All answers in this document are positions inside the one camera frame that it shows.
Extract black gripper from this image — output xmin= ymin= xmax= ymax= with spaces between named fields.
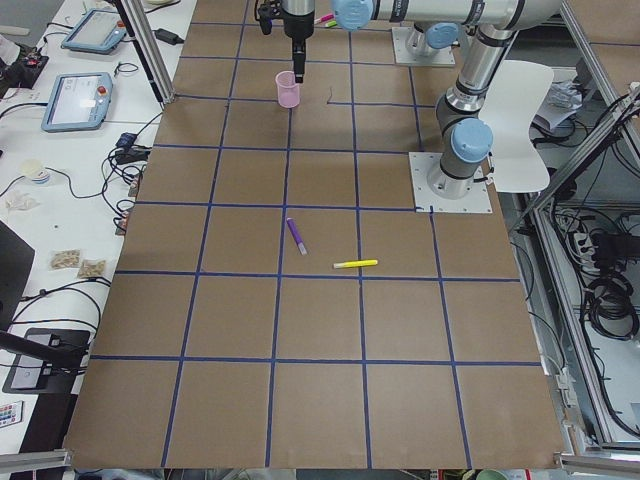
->
xmin=282 ymin=0 xmax=315 ymax=83

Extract purple marker pen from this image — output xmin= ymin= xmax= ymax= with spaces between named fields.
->
xmin=286 ymin=217 xmax=308 ymax=255

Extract pink marker pen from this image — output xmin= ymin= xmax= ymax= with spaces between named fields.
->
xmin=314 ymin=13 xmax=334 ymax=24

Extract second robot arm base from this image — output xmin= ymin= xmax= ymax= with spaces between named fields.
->
xmin=392 ymin=22 xmax=459 ymax=68

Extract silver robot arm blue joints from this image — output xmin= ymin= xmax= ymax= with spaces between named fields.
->
xmin=331 ymin=0 xmax=560 ymax=200

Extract pink translucent plastic cup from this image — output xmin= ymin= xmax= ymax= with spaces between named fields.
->
xmin=275 ymin=71 xmax=300 ymax=109

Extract black power adapter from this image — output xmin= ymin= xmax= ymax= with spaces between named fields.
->
xmin=154 ymin=28 xmax=184 ymax=45

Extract far blue teach pendant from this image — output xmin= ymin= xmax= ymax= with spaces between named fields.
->
xmin=61 ymin=9 xmax=127 ymax=55

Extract blue teach pendant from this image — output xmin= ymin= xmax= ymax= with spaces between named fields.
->
xmin=41 ymin=72 xmax=113 ymax=133
xmin=61 ymin=9 xmax=127 ymax=55

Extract white plastic chair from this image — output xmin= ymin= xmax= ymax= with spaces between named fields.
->
xmin=479 ymin=60 xmax=554 ymax=193

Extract yellow highlighter pen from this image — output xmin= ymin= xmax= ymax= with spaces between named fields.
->
xmin=333 ymin=259 xmax=379 ymax=269

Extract near blue teach pendant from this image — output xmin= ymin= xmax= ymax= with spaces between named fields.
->
xmin=41 ymin=72 xmax=113 ymax=133

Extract white tape roll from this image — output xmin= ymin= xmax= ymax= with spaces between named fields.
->
xmin=21 ymin=159 xmax=51 ymax=185

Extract bag of snacks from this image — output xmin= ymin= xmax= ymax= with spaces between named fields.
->
xmin=48 ymin=249 xmax=82 ymax=270
xmin=77 ymin=259 xmax=107 ymax=279

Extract colourful remote control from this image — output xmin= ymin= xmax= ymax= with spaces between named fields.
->
xmin=0 ymin=400 xmax=24 ymax=428

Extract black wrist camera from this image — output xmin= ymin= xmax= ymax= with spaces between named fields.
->
xmin=254 ymin=0 xmax=282 ymax=35

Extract aluminium frame post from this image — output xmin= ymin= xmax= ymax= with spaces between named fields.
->
xmin=114 ymin=0 xmax=175 ymax=105

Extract black camera stand base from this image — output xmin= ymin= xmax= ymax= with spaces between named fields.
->
xmin=1 ymin=328 xmax=90 ymax=395

